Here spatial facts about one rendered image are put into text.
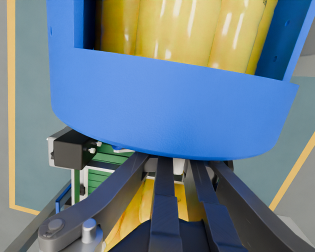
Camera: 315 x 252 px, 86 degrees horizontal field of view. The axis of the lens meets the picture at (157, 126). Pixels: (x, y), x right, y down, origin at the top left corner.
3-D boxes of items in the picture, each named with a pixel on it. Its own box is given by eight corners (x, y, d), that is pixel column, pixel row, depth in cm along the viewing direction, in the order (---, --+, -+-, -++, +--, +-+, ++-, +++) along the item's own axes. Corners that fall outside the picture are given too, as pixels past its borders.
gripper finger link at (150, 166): (168, 177, 15) (135, 171, 15) (168, 151, 19) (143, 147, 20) (171, 162, 14) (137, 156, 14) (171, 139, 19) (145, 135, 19)
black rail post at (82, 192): (85, 186, 54) (71, 205, 46) (85, 194, 55) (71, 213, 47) (78, 185, 54) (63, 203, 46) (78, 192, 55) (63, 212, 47)
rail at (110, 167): (228, 183, 44) (232, 190, 41) (227, 185, 45) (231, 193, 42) (80, 157, 45) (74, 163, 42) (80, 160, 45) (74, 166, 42)
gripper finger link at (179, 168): (180, 146, 16) (188, 148, 16) (177, 124, 22) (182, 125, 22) (174, 174, 16) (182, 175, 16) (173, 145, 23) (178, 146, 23)
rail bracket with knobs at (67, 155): (106, 131, 48) (90, 146, 38) (105, 153, 50) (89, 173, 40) (72, 125, 48) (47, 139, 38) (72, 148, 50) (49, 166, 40)
